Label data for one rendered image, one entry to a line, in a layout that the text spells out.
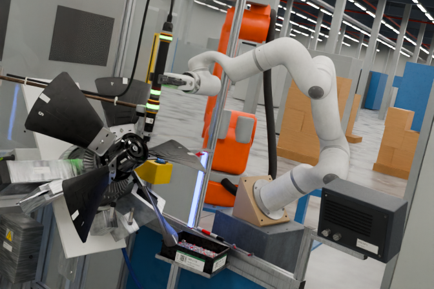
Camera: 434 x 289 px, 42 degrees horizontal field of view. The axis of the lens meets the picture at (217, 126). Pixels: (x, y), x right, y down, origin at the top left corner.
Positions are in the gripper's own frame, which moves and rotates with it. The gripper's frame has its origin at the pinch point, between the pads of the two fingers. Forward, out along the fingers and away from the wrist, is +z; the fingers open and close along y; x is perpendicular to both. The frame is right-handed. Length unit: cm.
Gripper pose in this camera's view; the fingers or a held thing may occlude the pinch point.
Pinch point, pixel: (157, 78)
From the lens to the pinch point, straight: 200.2
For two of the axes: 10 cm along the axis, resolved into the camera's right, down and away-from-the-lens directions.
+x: 2.1, -9.7, -1.3
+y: -7.5, -2.4, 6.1
